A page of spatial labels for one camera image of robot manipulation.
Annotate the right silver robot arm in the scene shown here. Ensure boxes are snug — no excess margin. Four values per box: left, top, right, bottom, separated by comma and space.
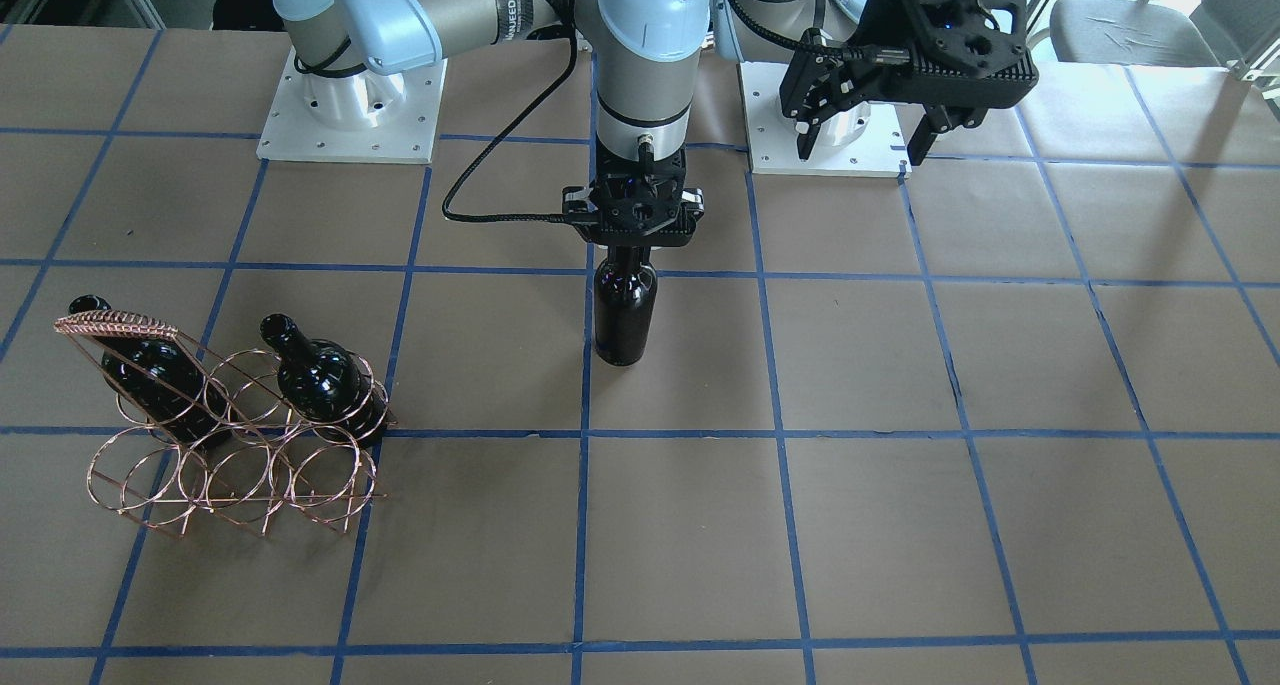
259, 0, 712, 248

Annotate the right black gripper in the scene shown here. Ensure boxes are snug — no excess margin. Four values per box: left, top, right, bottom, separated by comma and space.
562, 143, 704, 247

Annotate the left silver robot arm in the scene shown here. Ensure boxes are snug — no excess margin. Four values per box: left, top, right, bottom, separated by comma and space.
712, 0, 1039, 165

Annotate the grey office chair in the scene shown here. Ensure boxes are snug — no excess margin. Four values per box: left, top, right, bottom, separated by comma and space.
1046, 0, 1279, 82

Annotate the copper wire wine basket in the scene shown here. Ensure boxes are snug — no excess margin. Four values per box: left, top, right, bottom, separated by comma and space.
52, 297, 396, 538

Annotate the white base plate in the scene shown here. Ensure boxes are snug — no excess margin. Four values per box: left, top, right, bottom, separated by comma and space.
256, 55, 448, 165
739, 61, 913, 178

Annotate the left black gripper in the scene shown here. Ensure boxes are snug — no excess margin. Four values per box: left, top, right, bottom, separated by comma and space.
780, 0, 1039, 166

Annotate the dark wine bottle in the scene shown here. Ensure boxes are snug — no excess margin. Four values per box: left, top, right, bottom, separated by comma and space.
593, 247, 658, 367
93, 332, 230, 452
260, 312, 387, 448

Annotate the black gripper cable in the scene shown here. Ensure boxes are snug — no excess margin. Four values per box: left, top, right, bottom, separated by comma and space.
442, 35, 602, 224

